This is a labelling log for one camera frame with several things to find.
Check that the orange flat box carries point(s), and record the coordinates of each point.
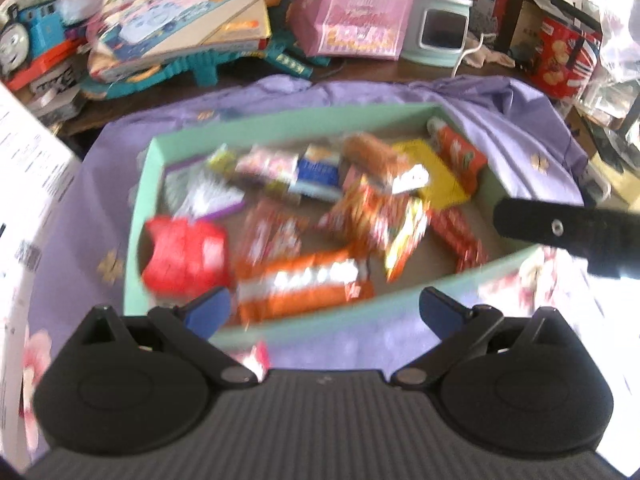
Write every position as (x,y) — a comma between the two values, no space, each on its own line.
(45,62)

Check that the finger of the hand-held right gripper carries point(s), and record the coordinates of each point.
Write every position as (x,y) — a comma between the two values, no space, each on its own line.
(535,222)

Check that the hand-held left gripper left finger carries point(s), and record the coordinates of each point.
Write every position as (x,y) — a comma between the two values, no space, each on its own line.
(210,307)

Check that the blue white cracker packet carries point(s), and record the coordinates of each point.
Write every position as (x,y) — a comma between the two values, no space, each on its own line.
(315,175)

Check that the gold snack packet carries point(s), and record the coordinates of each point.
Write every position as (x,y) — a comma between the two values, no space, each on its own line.
(435,175)

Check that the white printed cardboard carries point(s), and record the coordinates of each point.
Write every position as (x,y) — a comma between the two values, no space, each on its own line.
(30,185)

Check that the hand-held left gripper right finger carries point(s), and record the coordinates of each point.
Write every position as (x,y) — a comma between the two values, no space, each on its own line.
(440,307)

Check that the pink paper bag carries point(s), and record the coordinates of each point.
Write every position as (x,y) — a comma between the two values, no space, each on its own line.
(355,10)

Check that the red cookie box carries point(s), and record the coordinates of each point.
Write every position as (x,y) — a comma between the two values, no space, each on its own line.
(560,55)

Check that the pink floral candy packet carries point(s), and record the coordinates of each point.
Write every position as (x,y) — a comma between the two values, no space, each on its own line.
(267,165)

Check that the red translucent snack packet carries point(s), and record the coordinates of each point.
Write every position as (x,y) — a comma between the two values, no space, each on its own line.
(185,255)

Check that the orange striped snack bag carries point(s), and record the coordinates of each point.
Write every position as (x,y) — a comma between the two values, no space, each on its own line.
(370,215)

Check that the children's picture book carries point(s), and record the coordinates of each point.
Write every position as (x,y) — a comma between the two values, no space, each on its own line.
(185,15)

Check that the blue toy train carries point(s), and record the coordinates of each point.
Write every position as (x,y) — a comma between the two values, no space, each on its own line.
(40,30)

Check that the mint green appliance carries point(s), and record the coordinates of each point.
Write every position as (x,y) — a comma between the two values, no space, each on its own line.
(440,0)

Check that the orange white long packet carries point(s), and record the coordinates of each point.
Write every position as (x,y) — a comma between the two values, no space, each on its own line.
(300,285)

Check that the mint green cardboard box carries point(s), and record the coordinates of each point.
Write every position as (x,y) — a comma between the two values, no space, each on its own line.
(400,292)

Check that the purple floral tablecloth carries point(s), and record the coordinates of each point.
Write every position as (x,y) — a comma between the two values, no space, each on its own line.
(100,185)

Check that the pink white candy wrapper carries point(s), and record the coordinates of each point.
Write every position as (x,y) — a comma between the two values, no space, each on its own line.
(255,357)

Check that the dark cardboard box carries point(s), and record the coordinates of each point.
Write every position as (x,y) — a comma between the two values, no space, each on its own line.
(500,20)

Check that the small yellow snack packet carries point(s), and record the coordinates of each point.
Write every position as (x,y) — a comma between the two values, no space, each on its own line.
(222,160)

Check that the red bar packet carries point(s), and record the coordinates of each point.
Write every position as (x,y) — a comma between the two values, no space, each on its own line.
(457,240)

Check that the purple silver snack packet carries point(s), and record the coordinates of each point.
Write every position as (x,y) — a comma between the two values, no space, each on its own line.
(210,200)

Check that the black printed box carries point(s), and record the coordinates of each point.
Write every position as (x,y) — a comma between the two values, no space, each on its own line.
(55,85)

